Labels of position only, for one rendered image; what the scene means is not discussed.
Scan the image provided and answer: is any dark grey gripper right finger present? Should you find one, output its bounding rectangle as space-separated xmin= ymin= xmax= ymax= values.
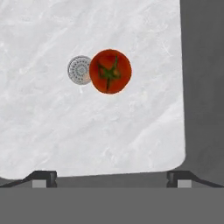
xmin=166 ymin=170 xmax=224 ymax=189

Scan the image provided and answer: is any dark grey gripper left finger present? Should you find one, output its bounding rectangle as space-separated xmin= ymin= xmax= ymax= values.
xmin=0 ymin=170 xmax=58 ymax=189

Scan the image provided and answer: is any white marble sink basin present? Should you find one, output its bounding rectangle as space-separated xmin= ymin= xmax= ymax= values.
xmin=0 ymin=0 xmax=224 ymax=187

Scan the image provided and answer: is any round metal sink drain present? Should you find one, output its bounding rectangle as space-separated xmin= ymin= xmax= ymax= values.
xmin=66 ymin=55 xmax=93 ymax=86

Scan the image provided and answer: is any red tomato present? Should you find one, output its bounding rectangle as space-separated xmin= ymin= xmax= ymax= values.
xmin=88 ymin=48 xmax=133 ymax=95

